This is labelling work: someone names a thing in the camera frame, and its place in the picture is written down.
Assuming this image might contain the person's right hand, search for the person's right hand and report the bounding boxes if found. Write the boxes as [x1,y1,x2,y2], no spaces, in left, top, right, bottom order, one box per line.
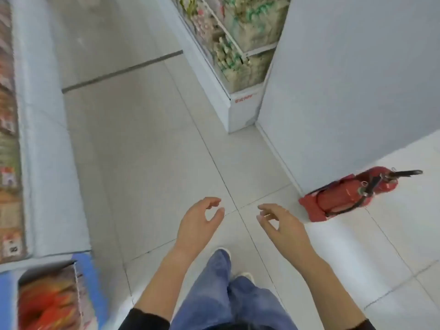
[256,203,319,272]

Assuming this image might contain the blue display bin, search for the blue display bin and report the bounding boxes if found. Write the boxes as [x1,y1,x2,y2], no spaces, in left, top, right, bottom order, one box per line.
[0,252,110,330]

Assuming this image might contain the pile of red orange packets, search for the pile of red orange packets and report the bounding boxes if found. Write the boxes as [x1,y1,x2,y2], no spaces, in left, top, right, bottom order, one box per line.
[17,266,81,330]

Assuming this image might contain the white shelf unit green goods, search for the white shelf unit green goods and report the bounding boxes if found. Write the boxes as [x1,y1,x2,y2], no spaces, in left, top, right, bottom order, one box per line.
[154,0,293,133]

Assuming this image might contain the red fire extinguisher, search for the red fire extinguisher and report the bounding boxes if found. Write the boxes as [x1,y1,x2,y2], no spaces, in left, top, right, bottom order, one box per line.
[298,166,424,223]

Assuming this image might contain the person's left forearm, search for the person's left forearm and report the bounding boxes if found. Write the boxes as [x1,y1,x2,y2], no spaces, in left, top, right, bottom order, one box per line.
[118,246,199,330]

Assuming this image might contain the person's right forearm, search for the person's right forearm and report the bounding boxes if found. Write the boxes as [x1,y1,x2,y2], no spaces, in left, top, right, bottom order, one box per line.
[298,254,378,330]

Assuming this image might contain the person's left hand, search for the person's left hand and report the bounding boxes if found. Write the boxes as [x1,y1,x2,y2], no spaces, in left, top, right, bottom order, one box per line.
[172,196,226,263]

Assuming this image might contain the person's blue jeans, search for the person's blue jeans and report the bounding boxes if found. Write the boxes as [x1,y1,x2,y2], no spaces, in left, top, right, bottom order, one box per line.
[170,249,298,330]

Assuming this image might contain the row of green snack packets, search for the row of green snack packets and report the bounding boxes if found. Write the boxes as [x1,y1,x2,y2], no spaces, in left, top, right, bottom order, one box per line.
[175,0,291,94]

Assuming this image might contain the pale grey shelf unit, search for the pale grey shelf unit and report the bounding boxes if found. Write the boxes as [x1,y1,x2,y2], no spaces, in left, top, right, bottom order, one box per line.
[0,0,94,274]

